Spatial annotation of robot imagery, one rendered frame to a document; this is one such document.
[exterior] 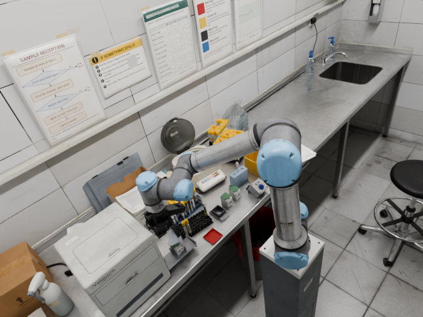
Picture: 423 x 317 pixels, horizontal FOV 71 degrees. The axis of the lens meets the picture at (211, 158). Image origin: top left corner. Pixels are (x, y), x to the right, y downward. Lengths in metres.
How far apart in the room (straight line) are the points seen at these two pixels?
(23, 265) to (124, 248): 0.50
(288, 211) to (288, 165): 0.20
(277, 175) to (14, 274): 1.11
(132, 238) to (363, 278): 1.70
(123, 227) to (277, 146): 0.69
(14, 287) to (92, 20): 1.13
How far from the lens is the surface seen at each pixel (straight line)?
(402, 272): 2.51
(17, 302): 1.50
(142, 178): 1.04
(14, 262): 1.53
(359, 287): 2.36
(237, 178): 1.58
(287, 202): 0.91
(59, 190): 1.63
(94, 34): 1.51
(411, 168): 2.24
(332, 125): 2.13
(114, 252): 1.14
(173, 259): 1.36
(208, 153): 1.02
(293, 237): 1.04
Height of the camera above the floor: 2.01
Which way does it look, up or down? 37 degrees down
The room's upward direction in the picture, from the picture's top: 11 degrees counter-clockwise
